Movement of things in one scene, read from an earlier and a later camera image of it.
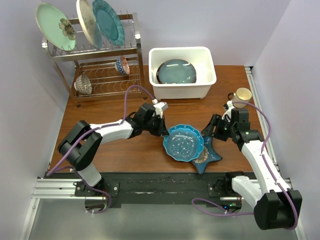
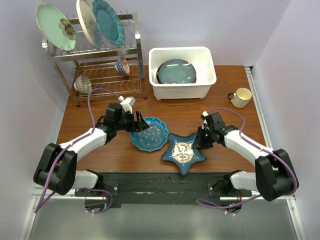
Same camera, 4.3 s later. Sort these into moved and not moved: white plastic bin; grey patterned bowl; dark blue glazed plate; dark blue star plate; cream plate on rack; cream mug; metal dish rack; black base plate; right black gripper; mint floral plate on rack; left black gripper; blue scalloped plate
Moved: left black gripper; blue scalloped plate; dark blue star plate; right black gripper
Not moved: black base plate; cream mug; mint floral plate on rack; metal dish rack; white plastic bin; dark blue glazed plate; grey patterned bowl; cream plate on rack
